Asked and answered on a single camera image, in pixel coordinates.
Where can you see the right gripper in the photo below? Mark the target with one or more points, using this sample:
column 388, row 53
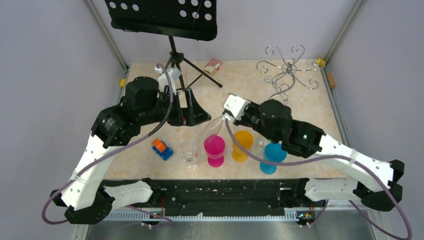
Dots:
column 242, row 121

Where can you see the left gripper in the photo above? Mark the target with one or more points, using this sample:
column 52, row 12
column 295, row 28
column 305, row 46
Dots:
column 195, row 113

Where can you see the tall clear flute glass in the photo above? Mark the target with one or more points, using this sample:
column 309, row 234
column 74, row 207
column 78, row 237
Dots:
column 210, row 132

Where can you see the clear wine glass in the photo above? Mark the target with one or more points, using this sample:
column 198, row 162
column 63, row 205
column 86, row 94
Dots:
column 189, row 152

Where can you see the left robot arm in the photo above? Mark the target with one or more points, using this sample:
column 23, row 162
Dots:
column 86, row 198

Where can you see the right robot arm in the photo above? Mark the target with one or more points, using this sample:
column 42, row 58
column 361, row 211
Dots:
column 372, row 182

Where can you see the small clear tumbler glass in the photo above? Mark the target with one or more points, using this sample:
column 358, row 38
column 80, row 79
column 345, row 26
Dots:
column 260, row 144

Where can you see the chrome wine glass rack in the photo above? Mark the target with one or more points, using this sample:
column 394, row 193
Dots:
column 286, row 79

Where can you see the magenta plastic goblet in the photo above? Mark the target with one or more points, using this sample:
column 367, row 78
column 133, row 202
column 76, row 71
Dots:
column 215, row 146

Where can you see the blue plastic goblet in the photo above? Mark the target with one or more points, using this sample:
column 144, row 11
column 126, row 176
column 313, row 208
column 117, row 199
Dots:
column 272, row 152

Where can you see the blue orange toy car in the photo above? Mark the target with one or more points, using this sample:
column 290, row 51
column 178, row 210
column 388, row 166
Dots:
column 161, row 149

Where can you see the small pink card box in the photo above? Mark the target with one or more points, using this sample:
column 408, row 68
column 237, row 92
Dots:
column 212, row 66

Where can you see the yellow left edge clamp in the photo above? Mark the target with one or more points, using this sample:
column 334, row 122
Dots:
column 122, row 82

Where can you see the wooden block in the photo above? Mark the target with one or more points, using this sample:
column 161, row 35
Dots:
column 331, row 80

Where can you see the yellow corner clamp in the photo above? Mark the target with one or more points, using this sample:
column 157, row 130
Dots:
column 320, row 62

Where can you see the black music stand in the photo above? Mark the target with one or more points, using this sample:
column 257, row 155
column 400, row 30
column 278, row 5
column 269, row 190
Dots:
column 188, row 19

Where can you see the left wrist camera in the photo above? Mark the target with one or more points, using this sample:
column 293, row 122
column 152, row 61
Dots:
column 174, row 74

